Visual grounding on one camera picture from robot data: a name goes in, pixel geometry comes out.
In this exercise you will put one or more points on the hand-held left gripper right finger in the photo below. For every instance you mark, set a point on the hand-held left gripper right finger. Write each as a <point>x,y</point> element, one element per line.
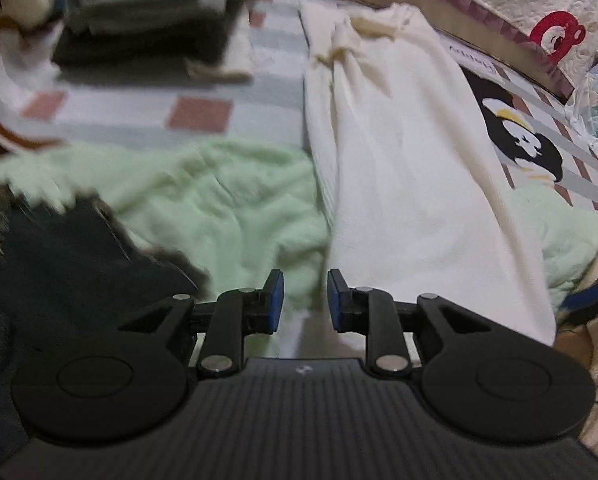
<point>334,300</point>

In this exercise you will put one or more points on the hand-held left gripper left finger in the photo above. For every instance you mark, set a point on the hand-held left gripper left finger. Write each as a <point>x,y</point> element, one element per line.
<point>276,300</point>

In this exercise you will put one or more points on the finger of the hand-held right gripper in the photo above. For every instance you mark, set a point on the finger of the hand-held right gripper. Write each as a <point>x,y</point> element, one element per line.
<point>586,296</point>

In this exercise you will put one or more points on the cream button-up shirt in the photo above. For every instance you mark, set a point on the cream button-up shirt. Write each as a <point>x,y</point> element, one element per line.
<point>404,160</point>

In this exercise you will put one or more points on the stack of folded grey clothes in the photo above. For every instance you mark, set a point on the stack of folded grey clothes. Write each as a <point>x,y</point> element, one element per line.
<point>149,5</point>

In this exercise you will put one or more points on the light green blanket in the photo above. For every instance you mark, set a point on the light green blanket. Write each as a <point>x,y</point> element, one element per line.
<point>204,200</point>

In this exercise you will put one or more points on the dark cloth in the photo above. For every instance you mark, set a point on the dark cloth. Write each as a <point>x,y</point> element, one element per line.
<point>54,270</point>

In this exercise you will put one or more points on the checkered cartoon print sheet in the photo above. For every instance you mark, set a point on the checkered cartoon print sheet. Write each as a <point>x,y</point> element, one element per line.
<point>129,87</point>

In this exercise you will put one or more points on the wooden bed rail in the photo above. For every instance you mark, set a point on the wooden bed rail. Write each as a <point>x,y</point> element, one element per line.
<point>479,25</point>

